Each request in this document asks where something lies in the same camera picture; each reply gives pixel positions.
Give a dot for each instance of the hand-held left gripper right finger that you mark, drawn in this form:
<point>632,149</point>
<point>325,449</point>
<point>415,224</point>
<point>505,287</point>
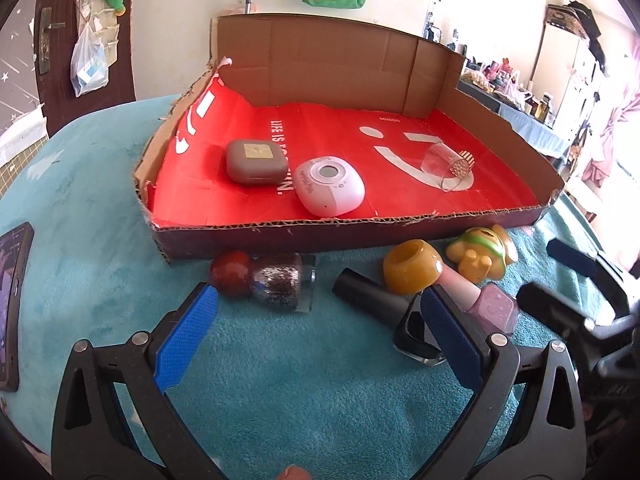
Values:
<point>450,330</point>

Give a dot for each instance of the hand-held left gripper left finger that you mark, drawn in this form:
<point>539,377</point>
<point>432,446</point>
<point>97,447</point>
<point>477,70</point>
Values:
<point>185,335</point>

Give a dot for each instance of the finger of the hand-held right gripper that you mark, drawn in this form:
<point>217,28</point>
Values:
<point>575,260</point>
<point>545,302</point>

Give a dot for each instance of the pink nail polish bottle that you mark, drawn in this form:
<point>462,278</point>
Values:
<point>492,305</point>

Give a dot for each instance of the amber hollow jar cap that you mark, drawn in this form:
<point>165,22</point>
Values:
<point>400,272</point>

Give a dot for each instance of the green and yellow toy figure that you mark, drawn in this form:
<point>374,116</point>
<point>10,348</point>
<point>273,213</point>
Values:
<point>480,245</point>

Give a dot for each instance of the black nail polish bottle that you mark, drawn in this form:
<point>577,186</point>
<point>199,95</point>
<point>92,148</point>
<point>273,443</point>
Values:
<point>370,295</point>

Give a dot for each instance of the glitter nail polish bottle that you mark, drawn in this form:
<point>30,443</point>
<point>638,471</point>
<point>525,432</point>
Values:
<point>275,280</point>

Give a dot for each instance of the gold studded cylinder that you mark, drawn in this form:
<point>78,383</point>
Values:
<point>462,165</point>

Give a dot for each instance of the clear plastic cup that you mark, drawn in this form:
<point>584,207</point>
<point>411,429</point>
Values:
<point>435,165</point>

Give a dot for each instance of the pale pink round case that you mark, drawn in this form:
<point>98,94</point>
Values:
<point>325,190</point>

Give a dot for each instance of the grey earbud case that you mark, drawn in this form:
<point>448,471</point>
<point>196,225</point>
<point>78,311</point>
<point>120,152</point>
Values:
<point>255,160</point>

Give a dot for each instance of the cardboard box with red lining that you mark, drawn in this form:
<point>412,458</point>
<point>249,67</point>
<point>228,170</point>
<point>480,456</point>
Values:
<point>350,135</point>

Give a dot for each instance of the table with blue cloth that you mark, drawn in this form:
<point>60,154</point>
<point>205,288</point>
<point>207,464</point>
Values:
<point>545,132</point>

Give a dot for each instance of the pink cloth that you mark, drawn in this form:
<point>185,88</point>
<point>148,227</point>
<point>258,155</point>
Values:
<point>615,135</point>

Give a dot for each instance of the smartphone in dark case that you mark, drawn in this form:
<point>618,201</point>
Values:
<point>12,310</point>

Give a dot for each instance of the person's leg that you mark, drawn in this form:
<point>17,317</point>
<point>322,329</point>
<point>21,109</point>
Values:
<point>295,474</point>

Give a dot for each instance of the white cabinet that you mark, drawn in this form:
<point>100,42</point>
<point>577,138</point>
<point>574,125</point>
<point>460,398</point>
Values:
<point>560,70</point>

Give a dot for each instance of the clutter of bottles and jars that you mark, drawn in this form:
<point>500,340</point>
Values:
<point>500,77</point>

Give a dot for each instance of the dark patterned bag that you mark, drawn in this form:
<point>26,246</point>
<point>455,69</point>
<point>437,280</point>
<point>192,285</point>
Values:
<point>570,15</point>

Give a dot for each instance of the brown door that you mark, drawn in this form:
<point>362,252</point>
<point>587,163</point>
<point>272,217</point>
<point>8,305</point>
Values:
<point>125,60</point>

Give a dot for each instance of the hanging plastic bag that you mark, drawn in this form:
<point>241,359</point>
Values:
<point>90,67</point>

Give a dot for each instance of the dark starry curtain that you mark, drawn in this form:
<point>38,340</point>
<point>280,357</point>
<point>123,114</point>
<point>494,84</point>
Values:
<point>20,70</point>

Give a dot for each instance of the clear hanging organizer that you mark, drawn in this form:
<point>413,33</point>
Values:
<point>107,25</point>

